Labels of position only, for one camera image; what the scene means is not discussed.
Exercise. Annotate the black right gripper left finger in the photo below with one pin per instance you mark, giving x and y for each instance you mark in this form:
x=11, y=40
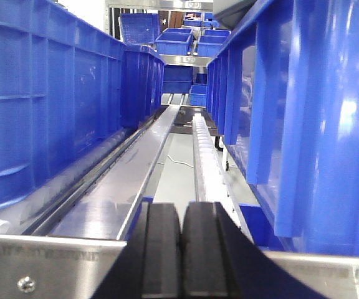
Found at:
x=150, y=264

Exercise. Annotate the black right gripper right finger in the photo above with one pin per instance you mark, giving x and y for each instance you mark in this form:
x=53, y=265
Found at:
x=219, y=261

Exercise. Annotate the white roller track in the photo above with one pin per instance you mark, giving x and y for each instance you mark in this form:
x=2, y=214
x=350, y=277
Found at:
x=210, y=178

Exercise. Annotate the large blue bin right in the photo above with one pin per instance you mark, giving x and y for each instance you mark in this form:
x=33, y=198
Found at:
x=284, y=93

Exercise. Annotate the large blue bin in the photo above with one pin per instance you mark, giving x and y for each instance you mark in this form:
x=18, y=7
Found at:
x=60, y=93
x=284, y=93

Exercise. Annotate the blue bin lower far shelf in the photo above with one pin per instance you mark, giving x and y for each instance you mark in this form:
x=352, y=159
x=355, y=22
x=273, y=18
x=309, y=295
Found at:
x=177, y=79

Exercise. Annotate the blue bin shelf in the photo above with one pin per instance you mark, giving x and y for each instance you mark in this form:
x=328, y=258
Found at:
x=210, y=42
x=177, y=79

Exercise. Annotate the large blue bin left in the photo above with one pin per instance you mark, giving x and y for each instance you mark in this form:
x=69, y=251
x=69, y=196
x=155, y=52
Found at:
x=60, y=93

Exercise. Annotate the blue bin on far shelf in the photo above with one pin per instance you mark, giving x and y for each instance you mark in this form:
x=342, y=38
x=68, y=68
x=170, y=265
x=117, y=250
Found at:
x=174, y=41

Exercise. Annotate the tilted blue bin background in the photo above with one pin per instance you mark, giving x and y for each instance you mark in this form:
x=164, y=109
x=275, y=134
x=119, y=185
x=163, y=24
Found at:
x=139, y=28

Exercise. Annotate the steel divider rail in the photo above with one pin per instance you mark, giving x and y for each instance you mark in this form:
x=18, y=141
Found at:
x=104, y=202

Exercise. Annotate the steel shelf front rail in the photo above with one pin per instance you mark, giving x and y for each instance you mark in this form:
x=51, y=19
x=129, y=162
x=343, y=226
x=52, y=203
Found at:
x=61, y=267

